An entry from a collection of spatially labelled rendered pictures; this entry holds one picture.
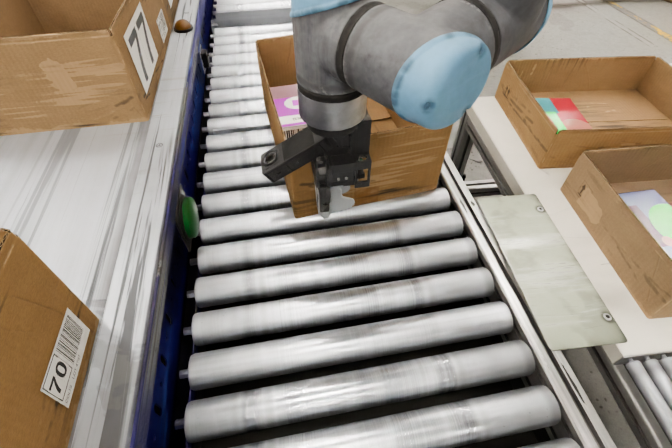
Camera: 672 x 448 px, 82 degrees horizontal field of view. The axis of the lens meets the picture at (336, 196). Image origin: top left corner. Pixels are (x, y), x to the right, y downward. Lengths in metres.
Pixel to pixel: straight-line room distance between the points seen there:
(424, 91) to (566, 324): 0.46
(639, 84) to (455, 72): 0.98
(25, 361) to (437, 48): 0.44
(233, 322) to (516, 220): 0.53
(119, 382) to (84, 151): 0.43
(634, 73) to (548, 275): 0.69
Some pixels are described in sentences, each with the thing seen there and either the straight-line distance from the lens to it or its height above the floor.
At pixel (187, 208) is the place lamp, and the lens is 0.67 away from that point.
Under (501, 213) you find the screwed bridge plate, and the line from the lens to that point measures 0.80.
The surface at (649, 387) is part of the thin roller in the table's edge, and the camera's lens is 0.73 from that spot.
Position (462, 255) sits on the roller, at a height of 0.74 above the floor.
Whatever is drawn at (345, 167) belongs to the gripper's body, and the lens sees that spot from 0.56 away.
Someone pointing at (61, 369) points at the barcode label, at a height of 0.93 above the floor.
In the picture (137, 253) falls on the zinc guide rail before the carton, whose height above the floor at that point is 0.89.
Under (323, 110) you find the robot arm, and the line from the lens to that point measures 0.48.
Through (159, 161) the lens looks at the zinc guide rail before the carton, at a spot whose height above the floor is 0.89.
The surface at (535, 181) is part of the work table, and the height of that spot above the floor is 0.75.
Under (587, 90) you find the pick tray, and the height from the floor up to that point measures 0.76.
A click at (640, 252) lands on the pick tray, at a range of 0.76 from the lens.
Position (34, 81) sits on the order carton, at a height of 0.98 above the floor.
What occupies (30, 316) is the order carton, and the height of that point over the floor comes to 0.99.
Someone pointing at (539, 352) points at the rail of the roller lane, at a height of 0.74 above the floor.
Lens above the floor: 1.31
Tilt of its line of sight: 47 degrees down
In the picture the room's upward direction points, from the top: straight up
